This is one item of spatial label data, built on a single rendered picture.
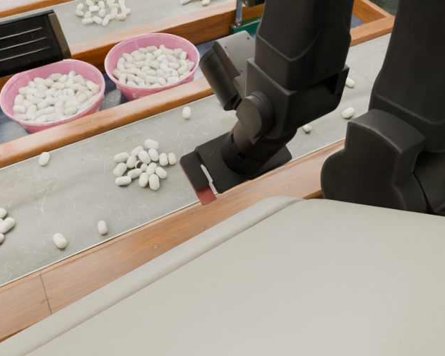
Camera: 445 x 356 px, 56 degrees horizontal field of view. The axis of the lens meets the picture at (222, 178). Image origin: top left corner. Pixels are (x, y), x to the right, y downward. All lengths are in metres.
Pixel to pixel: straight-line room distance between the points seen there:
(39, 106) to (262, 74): 0.91
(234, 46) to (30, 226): 0.64
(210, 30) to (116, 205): 0.75
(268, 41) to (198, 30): 1.09
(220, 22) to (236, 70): 1.04
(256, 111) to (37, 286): 0.59
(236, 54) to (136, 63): 0.86
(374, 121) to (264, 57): 0.12
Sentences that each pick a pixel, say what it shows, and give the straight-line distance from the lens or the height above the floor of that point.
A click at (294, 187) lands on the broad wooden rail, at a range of 0.90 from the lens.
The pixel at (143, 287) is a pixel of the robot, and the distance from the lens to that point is 0.16.
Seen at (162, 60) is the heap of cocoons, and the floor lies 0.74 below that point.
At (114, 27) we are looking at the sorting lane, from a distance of 1.46.
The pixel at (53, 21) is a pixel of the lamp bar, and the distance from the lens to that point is 0.78.
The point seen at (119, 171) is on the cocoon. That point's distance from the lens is 0.95.
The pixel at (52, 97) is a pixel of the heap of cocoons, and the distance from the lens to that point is 1.22.
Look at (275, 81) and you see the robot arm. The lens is 0.35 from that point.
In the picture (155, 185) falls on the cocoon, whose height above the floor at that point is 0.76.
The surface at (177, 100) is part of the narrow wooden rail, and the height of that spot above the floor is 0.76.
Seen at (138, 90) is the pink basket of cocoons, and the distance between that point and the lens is 1.15.
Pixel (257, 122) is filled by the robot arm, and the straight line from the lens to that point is 0.36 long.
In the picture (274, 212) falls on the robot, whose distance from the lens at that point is 0.18.
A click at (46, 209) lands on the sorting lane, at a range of 0.96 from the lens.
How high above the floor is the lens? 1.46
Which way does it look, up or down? 50 degrees down
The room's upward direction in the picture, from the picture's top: straight up
